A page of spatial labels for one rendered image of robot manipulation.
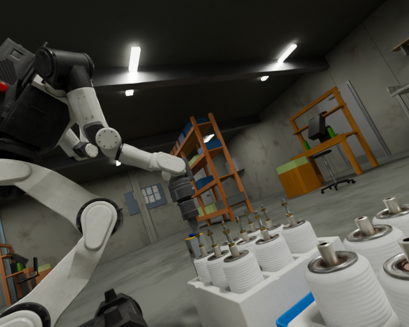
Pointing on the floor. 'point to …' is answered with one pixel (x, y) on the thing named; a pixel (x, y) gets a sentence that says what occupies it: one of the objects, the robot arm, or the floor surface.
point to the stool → (330, 172)
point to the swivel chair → (32, 276)
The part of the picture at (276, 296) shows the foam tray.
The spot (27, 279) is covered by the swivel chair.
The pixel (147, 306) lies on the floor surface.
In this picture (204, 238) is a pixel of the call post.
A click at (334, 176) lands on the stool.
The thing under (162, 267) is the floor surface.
